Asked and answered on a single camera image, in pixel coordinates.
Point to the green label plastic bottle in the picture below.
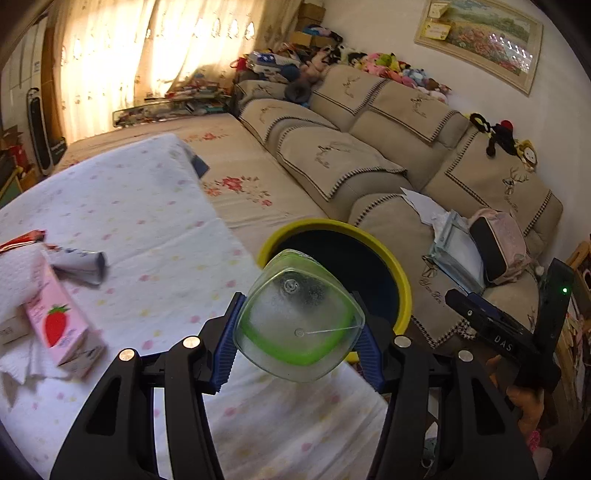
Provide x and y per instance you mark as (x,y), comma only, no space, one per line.
(300,323)

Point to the white papers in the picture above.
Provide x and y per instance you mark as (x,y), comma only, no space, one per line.
(422,205)

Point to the black and red plush toy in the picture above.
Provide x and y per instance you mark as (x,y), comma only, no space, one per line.
(501,134)

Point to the stack of cardboard boxes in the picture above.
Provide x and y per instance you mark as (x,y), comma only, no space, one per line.
(309,23)

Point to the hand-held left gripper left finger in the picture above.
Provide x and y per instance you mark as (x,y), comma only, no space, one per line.
(226,350)

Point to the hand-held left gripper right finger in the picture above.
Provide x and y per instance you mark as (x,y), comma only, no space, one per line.
(369,355)

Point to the lion plush toy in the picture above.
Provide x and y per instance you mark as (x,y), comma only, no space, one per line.
(527,156)

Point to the red fire extinguisher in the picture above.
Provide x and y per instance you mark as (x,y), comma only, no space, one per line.
(16,156)

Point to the crumpled silver wrapper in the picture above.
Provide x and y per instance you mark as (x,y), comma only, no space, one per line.
(81,265)

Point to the pink strawberry milk carton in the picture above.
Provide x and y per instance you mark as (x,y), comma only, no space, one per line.
(55,323)

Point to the framed landscape painting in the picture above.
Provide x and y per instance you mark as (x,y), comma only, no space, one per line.
(485,37)

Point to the pink backpack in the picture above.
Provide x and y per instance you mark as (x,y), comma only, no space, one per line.
(503,244)

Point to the red snack wrapper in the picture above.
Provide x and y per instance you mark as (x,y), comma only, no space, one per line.
(21,242)

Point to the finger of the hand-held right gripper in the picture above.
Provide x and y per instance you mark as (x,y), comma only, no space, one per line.
(485,318)

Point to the black tower fan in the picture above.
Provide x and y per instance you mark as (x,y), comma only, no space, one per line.
(39,134)

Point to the cream embroidered curtain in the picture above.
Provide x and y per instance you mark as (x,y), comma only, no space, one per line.
(138,60)

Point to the person's right hand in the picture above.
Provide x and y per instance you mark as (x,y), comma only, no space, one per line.
(526,406)

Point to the yellow bin with black bag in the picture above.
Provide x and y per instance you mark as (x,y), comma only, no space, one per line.
(341,258)

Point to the clear plastic document bag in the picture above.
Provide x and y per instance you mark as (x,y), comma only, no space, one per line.
(457,254)

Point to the beige sofa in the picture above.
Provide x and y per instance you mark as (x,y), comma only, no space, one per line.
(351,157)

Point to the green and yellow tv stand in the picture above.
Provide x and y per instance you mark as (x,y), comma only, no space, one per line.
(11,189)

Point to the white foam net sheet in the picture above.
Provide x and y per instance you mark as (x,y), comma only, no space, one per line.
(18,277)

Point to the pile of bags and clothes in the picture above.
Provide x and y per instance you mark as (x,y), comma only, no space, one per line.
(281,64)

